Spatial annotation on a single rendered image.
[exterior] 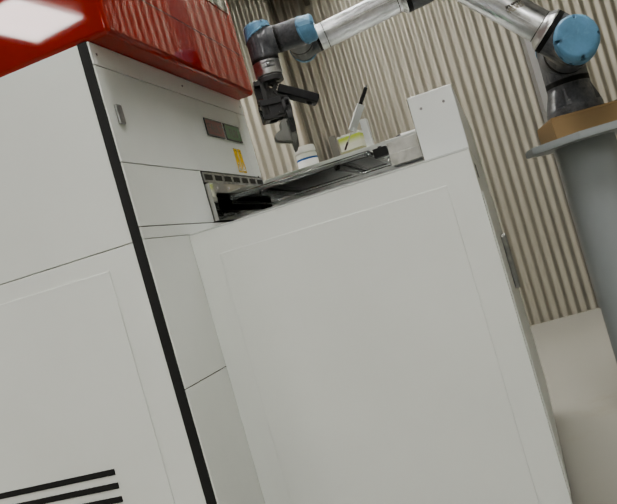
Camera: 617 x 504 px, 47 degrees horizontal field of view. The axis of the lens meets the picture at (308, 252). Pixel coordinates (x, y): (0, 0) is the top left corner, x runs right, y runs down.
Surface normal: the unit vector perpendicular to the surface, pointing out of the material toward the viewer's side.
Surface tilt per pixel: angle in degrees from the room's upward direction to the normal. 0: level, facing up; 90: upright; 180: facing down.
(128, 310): 90
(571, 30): 95
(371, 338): 90
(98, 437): 90
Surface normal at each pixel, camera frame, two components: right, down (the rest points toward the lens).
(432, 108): -0.27, 0.07
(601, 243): -0.63, 0.17
